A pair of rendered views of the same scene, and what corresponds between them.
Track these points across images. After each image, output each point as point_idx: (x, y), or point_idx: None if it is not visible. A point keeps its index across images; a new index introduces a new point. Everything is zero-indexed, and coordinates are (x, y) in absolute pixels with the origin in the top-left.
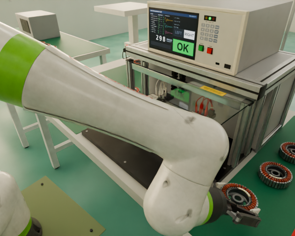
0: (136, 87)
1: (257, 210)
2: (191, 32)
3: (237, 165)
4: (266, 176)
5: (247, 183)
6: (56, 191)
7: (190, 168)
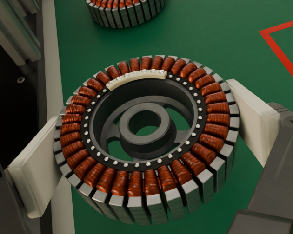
0: None
1: (245, 89)
2: None
3: (44, 50)
4: (119, 8)
5: (100, 62)
6: None
7: None
